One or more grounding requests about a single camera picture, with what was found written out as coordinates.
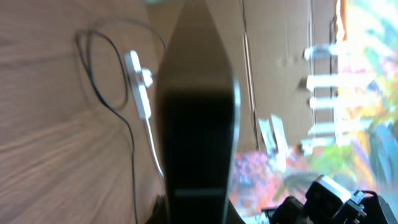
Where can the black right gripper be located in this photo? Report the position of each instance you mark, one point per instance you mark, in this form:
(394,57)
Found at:
(364,207)

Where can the Galaxy smartphone with reflective screen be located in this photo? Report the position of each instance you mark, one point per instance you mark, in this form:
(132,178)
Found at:
(197,106)

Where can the white charger plug adapter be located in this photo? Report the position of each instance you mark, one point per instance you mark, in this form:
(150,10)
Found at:
(147,77)

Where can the cardboard board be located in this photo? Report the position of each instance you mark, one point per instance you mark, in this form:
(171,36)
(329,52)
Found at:
(265,41)

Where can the white power strip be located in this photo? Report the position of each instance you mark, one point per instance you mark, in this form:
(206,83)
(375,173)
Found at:
(139,89)

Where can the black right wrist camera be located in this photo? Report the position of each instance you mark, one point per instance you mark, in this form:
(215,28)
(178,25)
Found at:
(326,196)

